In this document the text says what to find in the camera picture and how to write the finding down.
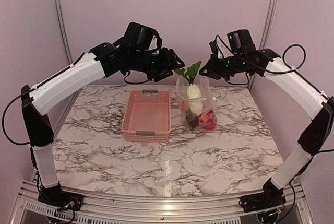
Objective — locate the clear zip top bag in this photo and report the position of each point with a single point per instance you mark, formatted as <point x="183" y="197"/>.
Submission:
<point x="209" y="100"/>

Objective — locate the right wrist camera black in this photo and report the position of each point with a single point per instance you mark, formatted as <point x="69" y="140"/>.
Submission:
<point x="241" y="42"/>

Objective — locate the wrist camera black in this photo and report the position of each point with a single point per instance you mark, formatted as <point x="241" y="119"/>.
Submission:
<point x="141" y="38"/>
<point x="241" y="42"/>

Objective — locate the pink plastic basket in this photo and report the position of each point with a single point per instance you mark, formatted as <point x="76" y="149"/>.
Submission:
<point x="147" y="117"/>

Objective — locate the white cabbage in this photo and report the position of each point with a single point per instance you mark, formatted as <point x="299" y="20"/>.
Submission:
<point x="189" y="74"/>
<point x="196" y="107"/>

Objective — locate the dark purple pepper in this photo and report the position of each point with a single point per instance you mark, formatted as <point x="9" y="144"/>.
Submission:
<point x="192" y="121"/>

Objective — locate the orange pepper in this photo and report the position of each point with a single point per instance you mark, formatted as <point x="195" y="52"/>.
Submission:
<point x="185" y="107"/>

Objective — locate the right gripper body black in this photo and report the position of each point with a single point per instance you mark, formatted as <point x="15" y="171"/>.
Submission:
<point x="236" y="65"/>

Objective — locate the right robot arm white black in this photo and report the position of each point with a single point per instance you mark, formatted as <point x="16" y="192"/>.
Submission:
<point x="319" y="107"/>

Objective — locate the aluminium front rail frame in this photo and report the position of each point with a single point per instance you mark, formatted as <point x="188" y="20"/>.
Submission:
<point x="112" y="208"/>

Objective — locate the red pepper front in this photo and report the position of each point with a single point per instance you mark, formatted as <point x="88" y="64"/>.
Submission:
<point x="210" y="127"/>

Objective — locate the aluminium corner post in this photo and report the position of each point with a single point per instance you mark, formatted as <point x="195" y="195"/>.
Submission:
<point x="62" y="30"/>
<point x="270" y="16"/>

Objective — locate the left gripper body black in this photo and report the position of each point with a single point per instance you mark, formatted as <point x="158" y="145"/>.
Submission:
<point x="155" y="66"/>

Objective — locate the right aluminium corner post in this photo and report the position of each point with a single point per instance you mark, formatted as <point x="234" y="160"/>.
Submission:
<point x="270" y="16"/>

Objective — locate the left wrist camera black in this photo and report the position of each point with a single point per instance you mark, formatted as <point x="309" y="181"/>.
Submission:
<point x="141" y="38"/>

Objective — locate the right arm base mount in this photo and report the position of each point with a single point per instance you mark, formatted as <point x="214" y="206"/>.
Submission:
<point x="270" y="197"/>

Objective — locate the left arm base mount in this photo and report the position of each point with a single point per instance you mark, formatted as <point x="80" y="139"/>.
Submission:
<point x="63" y="200"/>

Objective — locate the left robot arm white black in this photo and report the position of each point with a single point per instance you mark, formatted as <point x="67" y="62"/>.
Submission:
<point x="100" y="62"/>

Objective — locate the red pepper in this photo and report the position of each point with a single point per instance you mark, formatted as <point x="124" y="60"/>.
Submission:
<point x="207" y="118"/>
<point x="210" y="127"/>

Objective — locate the left aluminium corner post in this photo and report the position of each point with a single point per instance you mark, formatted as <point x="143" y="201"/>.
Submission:
<point x="62" y="30"/>

